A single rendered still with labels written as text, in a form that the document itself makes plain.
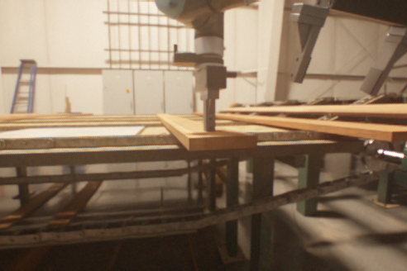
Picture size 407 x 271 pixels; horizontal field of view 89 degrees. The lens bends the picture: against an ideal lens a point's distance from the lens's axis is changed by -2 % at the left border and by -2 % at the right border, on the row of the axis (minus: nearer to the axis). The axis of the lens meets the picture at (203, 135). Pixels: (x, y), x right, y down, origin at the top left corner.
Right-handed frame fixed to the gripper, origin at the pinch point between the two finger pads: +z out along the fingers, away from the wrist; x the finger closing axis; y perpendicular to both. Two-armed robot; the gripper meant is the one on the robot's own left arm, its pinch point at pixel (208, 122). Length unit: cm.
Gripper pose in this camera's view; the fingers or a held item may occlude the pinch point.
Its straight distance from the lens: 55.5
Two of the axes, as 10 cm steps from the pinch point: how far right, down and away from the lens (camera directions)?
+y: 9.7, -0.3, 2.4
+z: 0.0, 9.9, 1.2
